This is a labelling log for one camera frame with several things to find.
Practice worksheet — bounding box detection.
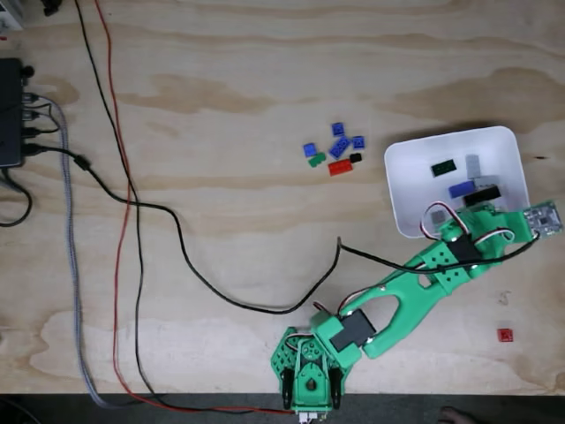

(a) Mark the brown long lego brick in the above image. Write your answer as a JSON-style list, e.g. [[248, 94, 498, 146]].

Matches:
[[463, 186, 502, 205]]

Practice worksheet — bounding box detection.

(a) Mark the short black hub cable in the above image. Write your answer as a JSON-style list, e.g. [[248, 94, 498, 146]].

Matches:
[[22, 100, 61, 136]]

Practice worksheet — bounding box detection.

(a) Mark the green camera circuit board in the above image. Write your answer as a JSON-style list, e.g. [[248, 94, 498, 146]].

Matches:
[[524, 199, 564, 239]]

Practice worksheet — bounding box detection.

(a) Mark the white box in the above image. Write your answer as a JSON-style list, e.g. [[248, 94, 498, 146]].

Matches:
[[0, 0, 24, 31]]

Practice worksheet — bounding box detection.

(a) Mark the thin red power cable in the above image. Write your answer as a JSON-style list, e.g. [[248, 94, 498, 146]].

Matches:
[[94, 0, 298, 416]]

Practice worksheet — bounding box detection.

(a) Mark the white plastic bin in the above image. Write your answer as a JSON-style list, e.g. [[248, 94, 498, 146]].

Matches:
[[383, 125, 531, 239]]

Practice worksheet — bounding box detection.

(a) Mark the black looped cable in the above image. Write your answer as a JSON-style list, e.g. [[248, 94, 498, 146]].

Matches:
[[0, 170, 34, 229]]

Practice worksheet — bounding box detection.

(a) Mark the blue oblong lego brick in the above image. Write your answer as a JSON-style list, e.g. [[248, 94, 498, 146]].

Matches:
[[328, 135, 353, 160]]

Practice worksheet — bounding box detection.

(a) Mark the grey braided cable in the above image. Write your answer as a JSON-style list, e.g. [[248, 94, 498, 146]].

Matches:
[[22, 91, 149, 410]]

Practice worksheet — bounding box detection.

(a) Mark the dark grey hub box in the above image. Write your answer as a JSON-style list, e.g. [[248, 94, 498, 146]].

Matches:
[[0, 57, 26, 169]]

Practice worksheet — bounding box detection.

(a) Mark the thin black power cable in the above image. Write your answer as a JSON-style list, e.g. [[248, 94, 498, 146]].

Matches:
[[73, 0, 298, 416]]

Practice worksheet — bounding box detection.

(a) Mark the dark green lego brick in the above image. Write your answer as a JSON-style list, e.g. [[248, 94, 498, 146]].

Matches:
[[431, 159, 458, 178]]

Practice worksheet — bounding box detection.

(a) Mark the thick black camera cable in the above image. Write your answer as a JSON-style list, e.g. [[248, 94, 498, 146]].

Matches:
[[24, 143, 540, 315]]

